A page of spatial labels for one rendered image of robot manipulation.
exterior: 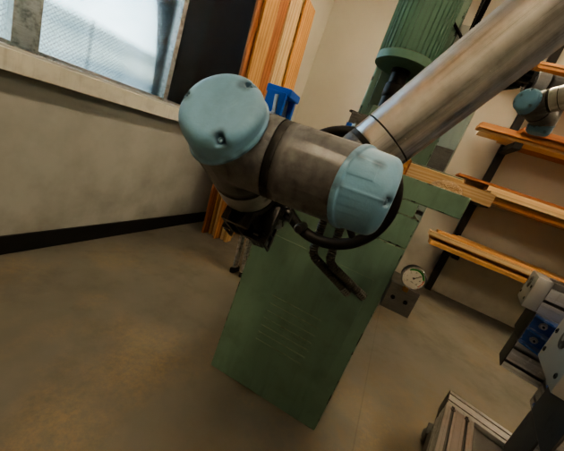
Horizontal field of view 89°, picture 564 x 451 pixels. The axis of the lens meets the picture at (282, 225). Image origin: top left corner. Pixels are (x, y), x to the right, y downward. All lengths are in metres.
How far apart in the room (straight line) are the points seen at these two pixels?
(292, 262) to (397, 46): 0.71
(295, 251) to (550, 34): 0.73
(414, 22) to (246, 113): 0.84
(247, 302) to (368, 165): 0.86
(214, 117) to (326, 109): 3.27
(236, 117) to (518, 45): 0.29
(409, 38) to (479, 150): 2.45
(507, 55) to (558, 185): 3.15
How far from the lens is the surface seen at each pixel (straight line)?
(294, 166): 0.24
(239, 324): 1.10
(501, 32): 0.40
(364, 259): 0.89
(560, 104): 1.28
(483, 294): 3.54
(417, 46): 1.01
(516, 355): 1.07
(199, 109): 0.25
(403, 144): 0.37
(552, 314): 1.04
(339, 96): 3.50
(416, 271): 0.83
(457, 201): 0.88
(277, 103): 1.76
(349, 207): 0.24
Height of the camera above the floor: 0.86
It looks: 15 degrees down
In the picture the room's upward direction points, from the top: 20 degrees clockwise
